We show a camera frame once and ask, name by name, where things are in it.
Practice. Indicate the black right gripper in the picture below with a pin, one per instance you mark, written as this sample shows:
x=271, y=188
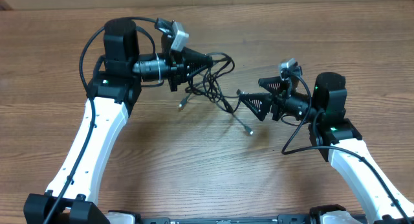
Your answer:
x=266, y=99

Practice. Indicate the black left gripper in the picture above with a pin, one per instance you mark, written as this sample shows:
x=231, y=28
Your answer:
x=179, y=68

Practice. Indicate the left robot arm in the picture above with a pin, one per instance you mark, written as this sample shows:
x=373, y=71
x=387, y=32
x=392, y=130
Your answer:
x=118, y=78

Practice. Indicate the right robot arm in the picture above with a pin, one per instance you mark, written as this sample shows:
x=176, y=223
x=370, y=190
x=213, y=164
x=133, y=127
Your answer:
x=335, y=137

